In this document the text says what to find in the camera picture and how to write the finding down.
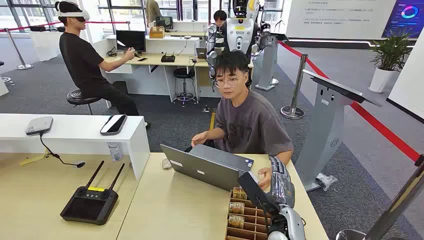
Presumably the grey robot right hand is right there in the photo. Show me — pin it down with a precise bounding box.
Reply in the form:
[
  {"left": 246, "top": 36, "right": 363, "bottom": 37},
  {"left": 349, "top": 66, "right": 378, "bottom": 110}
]
[{"left": 267, "top": 155, "right": 296, "bottom": 210}]

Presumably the brown hotel card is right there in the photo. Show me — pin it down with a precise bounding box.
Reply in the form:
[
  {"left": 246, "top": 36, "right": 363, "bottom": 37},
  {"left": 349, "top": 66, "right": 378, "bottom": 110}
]
[
  {"left": 227, "top": 215, "right": 245, "bottom": 230},
  {"left": 228, "top": 202, "right": 245, "bottom": 216},
  {"left": 231, "top": 188, "right": 248, "bottom": 201}
]

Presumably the cardboard card organizer box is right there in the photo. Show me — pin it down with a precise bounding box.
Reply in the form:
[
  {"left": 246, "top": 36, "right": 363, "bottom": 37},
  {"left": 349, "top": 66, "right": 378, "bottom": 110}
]
[{"left": 225, "top": 187, "right": 274, "bottom": 240}]

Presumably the person seated at desk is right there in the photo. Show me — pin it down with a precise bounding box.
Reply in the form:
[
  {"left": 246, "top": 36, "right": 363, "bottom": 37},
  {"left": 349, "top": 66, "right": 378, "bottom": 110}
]
[{"left": 191, "top": 50, "right": 295, "bottom": 191}]

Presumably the person behind humanoid robot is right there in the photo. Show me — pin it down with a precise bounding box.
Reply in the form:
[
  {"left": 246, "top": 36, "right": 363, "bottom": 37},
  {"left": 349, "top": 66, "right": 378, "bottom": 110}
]
[{"left": 211, "top": 9, "right": 229, "bottom": 49}]

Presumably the person wearing VR headset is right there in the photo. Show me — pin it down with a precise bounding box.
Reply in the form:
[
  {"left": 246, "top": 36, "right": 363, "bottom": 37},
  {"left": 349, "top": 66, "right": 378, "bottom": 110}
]
[{"left": 54, "top": 0, "right": 152, "bottom": 130}]

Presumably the clear plastic bag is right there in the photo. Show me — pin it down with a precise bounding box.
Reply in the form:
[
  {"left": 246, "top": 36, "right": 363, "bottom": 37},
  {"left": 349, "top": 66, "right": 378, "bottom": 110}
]
[{"left": 314, "top": 172, "right": 339, "bottom": 192}]

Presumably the large grey kiosk stand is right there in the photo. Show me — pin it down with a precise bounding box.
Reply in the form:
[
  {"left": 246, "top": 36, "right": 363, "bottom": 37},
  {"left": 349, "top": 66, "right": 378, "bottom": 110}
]
[{"left": 294, "top": 69, "right": 383, "bottom": 193}]

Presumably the long red barrier belt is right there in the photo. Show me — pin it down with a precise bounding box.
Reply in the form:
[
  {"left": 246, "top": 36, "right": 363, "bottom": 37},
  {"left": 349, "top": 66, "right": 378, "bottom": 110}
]
[{"left": 277, "top": 40, "right": 422, "bottom": 163}]

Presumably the small grey kiosk stand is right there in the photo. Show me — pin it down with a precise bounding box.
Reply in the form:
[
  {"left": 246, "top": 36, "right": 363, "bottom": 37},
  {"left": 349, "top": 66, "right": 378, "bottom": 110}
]
[{"left": 255, "top": 32, "right": 290, "bottom": 92}]

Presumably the potted plant in white pot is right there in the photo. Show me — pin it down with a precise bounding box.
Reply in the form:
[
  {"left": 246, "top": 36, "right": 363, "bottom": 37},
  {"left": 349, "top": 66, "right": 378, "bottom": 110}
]
[{"left": 367, "top": 31, "right": 413, "bottom": 94}]

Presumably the black round stool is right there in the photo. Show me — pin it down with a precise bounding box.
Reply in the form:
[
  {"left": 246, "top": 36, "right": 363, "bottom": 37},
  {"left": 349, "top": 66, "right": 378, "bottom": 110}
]
[
  {"left": 172, "top": 67, "right": 199, "bottom": 108},
  {"left": 66, "top": 88, "right": 102, "bottom": 116}
]

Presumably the silver humanoid robot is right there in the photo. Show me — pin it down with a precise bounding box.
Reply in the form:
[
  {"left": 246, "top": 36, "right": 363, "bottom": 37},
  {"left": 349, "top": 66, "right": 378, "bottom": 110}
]
[{"left": 203, "top": 0, "right": 273, "bottom": 90}]

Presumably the white info board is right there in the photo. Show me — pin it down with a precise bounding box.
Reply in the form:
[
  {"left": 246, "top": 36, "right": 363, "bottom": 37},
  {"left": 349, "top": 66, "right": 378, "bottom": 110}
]
[{"left": 285, "top": 0, "right": 398, "bottom": 41}]

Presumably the black and white phone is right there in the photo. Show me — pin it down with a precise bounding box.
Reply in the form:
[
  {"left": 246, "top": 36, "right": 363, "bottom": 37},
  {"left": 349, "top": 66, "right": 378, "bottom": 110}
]
[{"left": 99, "top": 114, "right": 128, "bottom": 136}]

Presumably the wooden top office desk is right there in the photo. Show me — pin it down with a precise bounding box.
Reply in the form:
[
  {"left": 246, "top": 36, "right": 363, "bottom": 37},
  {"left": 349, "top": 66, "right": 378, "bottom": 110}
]
[{"left": 100, "top": 52, "right": 255, "bottom": 103}]

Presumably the white office desk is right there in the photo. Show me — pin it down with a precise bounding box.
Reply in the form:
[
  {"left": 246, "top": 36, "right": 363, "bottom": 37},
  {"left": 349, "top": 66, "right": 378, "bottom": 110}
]
[{"left": 105, "top": 34, "right": 201, "bottom": 56}]

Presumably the black remote controller with antennas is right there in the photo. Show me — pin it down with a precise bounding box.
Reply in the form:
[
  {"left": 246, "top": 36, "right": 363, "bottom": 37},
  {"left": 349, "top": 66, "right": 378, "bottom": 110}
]
[{"left": 59, "top": 160, "right": 126, "bottom": 226}]

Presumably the small cardboard box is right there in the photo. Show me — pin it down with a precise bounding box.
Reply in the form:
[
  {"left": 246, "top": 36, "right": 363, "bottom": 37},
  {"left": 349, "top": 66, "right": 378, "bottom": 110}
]
[{"left": 149, "top": 26, "right": 166, "bottom": 39}]

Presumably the small black monitor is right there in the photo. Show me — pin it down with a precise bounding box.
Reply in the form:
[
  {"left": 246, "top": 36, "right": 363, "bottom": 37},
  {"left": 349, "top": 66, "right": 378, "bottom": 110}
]
[{"left": 154, "top": 15, "right": 174, "bottom": 31}]

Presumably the blue display screen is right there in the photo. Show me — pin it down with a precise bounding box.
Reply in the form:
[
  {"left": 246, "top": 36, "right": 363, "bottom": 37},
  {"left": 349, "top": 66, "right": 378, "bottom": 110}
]
[{"left": 381, "top": 0, "right": 424, "bottom": 39}]

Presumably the black computer monitor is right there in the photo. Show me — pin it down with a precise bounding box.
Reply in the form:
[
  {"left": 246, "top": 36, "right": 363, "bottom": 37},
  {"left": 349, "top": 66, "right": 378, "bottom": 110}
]
[{"left": 115, "top": 30, "right": 147, "bottom": 56}]

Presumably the white counter shelf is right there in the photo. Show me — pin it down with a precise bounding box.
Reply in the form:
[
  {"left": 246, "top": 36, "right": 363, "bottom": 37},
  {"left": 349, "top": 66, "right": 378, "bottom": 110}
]
[{"left": 0, "top": 113, "right": 151, "bottom": 181}]

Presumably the thin red barrier belt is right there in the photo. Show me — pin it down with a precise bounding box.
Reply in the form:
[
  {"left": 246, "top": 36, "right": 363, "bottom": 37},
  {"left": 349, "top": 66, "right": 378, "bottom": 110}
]
[{"left": 0, "top": 20, "right": 131, "bottom": 33}]

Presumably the yellow tape strip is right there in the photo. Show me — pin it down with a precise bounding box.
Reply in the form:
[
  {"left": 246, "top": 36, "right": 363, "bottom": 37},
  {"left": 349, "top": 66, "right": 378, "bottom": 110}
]
[{"left": 19, "top": 149, "right": 51, "bottom": 167}]

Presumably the grey flat router box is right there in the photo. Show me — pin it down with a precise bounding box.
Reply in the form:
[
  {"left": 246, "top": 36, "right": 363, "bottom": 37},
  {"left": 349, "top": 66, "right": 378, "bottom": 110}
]
[{"left": 25, "top": 116, "right": 54, "bottom": 136}]

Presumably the white VR headset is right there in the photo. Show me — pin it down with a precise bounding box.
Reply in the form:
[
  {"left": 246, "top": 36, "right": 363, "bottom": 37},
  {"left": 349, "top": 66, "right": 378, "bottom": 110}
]
[{"left": 55, "top": 1, "right": 91, "bottom": 23}]

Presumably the white table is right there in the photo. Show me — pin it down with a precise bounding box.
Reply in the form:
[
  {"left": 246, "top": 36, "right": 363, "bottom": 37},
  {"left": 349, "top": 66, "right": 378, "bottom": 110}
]
[{"left": 29, "top": 29, "right": 64, "bottom": 62}]

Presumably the chrome stanchion post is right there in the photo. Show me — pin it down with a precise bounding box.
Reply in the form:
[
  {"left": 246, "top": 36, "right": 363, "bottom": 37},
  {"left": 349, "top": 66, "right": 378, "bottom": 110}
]
[
  {"left": 335, "top": 154, "right": 424, "bottom": 240},
  {"left": 4, "top": 27, "right": 34, "bottom": 71},
  {"left": 280, "top": 53, "right": 309, "bottom": 120}
]

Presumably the black cable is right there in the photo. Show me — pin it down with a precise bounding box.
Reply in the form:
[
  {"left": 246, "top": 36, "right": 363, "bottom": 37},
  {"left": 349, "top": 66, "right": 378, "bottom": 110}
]
[{"left": 39, "top": 131, "right": 87, "bottom": 169}]

